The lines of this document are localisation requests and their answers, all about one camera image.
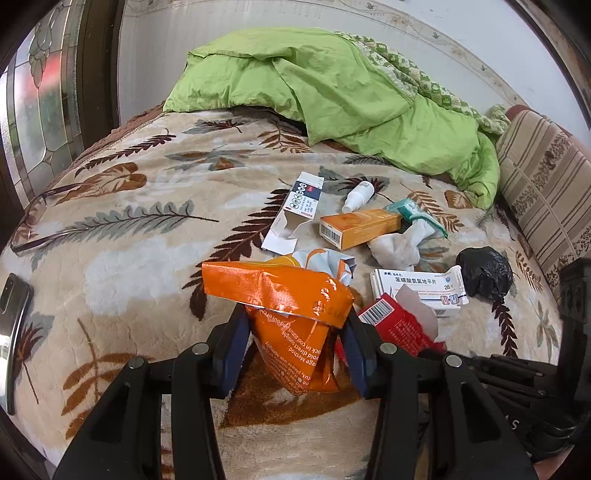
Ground crumpled white tissue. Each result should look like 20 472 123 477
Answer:
368 217 445 272

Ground green quilt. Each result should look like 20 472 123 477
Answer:
163 27 511 210

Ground red cardboard box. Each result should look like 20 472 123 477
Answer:
335 284 448 366

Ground black plastic bag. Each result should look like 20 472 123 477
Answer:
455 247 514 304

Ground white and blue torn box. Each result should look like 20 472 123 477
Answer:
261 172 325 256

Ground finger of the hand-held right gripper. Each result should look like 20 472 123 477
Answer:
418 348 559 388

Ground black smartphone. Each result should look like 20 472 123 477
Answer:
0 272 36 416

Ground striped brown pillow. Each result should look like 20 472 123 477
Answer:
495 105 591 296

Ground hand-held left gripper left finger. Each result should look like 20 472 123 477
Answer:
53 305 253 480

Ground white spray bottle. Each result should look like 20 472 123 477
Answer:
342 181 376 214

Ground teal tissue packet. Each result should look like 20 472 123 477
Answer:
387 198 450 239

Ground eyeglasses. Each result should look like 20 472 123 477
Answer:
10 182 94 254

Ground leaf print blanket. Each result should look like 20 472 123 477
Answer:
0 108 591 480

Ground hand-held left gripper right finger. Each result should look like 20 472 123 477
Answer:
339 307 539 480

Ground wooden glass panel door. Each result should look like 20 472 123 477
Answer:
0 0 126 206

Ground orange snack bag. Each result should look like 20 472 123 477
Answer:
202 249 357 397

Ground white medicine box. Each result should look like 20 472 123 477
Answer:
370 268 470 318

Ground orange cardboard box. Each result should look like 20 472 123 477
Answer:
320 209 403 251

